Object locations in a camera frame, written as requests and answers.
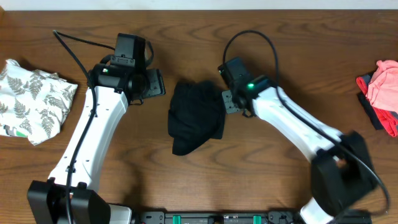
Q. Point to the red garment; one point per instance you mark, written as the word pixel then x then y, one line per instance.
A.
pixel 380 119

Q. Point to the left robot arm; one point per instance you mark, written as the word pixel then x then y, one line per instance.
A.
pixel 70 194

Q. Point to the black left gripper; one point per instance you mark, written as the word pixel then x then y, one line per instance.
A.
pixel 157 86

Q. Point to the pink garment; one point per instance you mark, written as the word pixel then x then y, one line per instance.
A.
pixel 382 89

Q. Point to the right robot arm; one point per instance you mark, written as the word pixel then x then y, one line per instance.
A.
pixel 341 170

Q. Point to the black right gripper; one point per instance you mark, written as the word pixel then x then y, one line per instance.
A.
pixel 230 107

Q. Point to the black t-shirt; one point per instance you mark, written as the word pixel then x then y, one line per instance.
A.
pixel 196 114

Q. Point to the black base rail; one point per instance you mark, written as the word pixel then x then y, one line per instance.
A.
pixel 199 217

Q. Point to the white fern-print fabric bag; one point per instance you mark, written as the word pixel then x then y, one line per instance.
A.
pixel 34 104

